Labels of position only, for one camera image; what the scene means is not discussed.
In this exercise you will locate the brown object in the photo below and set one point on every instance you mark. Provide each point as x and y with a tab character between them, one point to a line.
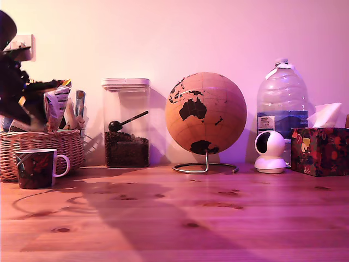
347	121

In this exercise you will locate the blue narrow sachet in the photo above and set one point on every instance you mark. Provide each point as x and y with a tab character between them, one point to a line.
81	109

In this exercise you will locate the coffee beans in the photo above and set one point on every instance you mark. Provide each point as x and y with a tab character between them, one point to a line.
126	151

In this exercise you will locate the dark patterned mug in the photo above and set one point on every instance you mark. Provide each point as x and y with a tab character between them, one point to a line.
35	169

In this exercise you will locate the wicker basket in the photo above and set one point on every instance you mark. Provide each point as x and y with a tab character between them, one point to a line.
41	147

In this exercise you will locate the black scoop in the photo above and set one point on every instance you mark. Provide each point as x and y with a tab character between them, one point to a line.
131	120

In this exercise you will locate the pale grey camera box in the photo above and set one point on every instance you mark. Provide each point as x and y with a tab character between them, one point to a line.
23	54

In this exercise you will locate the large clear water bottle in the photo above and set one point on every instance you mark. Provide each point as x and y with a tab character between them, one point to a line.
282	92

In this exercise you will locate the cork globe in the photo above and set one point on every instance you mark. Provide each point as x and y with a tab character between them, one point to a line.
212	90

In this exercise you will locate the clear jar with white lid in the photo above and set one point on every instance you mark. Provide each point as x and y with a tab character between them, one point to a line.
136	103

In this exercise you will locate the small white round camera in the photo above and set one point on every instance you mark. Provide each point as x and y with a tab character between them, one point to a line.
274	142

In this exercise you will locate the white tissue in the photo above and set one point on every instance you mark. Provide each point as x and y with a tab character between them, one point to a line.
325	116

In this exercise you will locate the tan paper sachet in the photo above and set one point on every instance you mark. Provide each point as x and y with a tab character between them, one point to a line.
71	117

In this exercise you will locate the grey printed packet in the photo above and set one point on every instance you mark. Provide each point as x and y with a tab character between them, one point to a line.
19	127

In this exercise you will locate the white striped packet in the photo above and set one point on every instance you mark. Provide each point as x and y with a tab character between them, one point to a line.
58	106

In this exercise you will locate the metal globe stand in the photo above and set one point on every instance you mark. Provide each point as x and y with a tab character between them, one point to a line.
205	163

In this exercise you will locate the floral tissue box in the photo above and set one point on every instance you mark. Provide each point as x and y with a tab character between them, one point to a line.
319	152

